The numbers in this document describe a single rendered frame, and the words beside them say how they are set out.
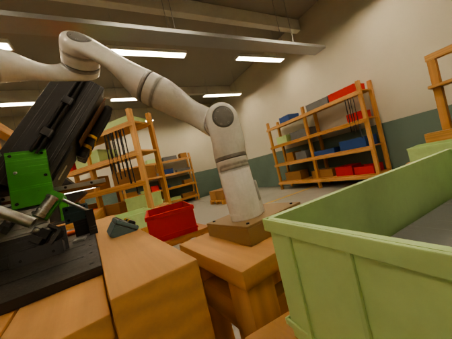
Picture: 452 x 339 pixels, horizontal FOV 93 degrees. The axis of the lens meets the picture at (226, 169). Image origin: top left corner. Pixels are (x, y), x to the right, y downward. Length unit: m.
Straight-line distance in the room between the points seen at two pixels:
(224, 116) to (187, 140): 10.11
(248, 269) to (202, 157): 10.37
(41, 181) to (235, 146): 0.72
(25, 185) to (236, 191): 0.74
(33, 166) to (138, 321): 0.76
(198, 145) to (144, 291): 10.48
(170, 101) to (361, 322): 0.58
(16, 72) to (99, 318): 0.53
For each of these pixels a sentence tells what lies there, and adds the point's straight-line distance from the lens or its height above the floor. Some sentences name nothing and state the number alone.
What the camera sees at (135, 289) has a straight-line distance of 0.39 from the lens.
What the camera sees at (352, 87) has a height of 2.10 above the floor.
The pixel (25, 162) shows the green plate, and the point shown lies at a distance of 1.04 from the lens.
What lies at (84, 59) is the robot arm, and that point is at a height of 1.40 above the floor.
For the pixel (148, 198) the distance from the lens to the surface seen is 3.49.
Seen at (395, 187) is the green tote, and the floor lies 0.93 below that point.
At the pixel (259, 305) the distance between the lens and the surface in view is 0.49.
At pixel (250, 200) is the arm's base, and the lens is 0.58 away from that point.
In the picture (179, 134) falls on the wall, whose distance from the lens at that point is 10.64.
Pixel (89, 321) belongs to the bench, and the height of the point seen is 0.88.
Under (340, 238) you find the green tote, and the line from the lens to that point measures 0.23.
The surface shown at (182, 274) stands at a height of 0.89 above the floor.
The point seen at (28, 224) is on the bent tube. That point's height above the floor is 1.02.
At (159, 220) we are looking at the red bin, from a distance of 0.99.
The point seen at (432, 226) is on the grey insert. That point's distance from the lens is 0.57.
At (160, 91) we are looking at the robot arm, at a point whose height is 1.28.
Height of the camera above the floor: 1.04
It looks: level
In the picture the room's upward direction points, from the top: 13 degrees counter-clockwise
